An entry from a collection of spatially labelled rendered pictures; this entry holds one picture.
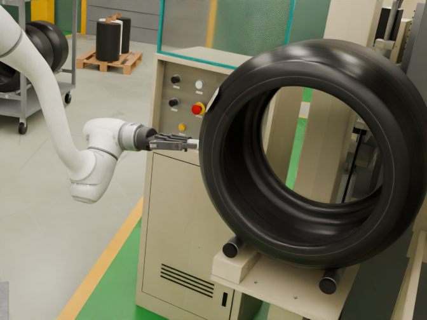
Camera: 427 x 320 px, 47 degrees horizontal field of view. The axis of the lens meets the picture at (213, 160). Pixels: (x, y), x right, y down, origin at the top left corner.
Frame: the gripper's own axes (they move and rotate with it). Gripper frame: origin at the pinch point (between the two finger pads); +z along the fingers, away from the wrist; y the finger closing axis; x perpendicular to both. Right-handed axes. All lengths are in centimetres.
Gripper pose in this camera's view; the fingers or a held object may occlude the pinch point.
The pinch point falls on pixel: (198, 145)
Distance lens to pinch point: 145.6
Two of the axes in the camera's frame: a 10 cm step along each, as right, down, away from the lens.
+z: 9.0, 1.3, -4.2
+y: 4.4, -2.8, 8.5
